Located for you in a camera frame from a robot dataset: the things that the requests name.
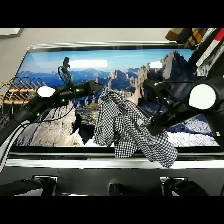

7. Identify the silver frame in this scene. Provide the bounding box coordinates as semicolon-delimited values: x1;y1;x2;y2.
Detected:
0;146;224;197

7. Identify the black cable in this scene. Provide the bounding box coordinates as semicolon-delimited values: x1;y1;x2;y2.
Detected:
39;105;78;125

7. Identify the checked shirt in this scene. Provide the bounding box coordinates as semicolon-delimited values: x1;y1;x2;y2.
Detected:
92;88;179;169

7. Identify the heap of clothes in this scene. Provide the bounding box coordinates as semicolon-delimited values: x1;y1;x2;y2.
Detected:
164;27;224;78

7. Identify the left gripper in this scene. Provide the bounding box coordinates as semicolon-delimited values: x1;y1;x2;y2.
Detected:
73;79;105;98

